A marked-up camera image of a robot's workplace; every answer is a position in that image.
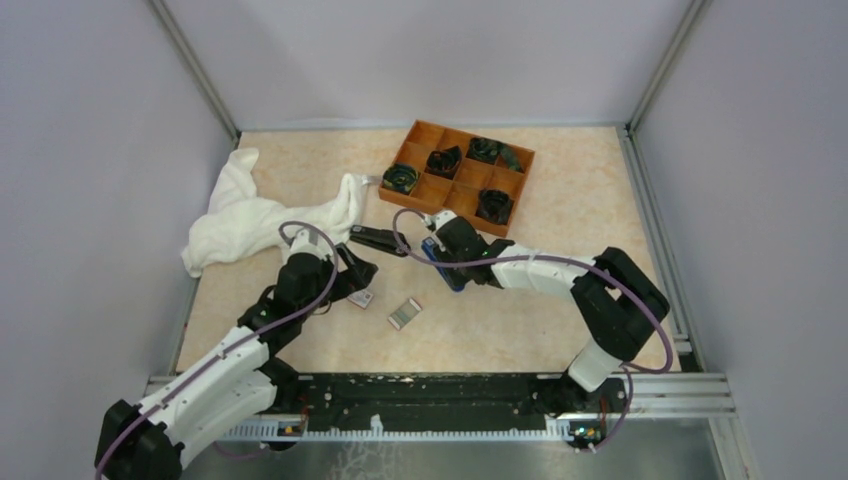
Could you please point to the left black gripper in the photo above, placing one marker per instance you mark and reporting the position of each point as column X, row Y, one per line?
column 352, row 279

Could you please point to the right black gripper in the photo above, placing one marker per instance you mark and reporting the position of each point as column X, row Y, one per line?
column 442, row 251

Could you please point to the red white staple box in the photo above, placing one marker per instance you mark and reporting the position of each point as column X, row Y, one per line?
column 361, row 298

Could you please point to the silver staple strip tray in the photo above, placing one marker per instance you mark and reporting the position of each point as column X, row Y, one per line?
column 404, row 314

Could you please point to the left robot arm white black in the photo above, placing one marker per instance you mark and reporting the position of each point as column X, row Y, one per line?
column 160, row 435

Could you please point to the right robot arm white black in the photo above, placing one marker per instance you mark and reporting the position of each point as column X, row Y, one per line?
column 620, row 306

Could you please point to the orange compartment tray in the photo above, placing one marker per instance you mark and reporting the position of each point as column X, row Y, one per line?
column 433, row 194

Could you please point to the black rolled tape red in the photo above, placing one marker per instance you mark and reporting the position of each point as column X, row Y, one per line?
column 444, row 163

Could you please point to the dark rolled tape green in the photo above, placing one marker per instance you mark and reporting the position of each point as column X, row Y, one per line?
column 400, row 178

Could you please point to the white crumpled towel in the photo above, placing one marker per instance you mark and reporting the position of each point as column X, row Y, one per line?
column 239, row 223

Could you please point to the dark rolled tape top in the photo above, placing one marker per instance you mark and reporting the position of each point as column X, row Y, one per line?
column 489, row 151

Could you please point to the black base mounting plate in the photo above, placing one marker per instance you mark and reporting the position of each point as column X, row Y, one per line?
column 432, row 403

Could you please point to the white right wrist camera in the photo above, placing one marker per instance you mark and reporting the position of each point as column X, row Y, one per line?
column 438, row 220

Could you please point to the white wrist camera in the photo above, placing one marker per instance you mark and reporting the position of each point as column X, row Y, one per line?
column 310, row 241
column 438, row 220

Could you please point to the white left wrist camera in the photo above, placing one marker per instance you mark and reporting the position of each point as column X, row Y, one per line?
column 310, row 241

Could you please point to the aluminium frame rail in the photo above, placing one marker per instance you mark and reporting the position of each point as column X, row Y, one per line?
column 675, row 396

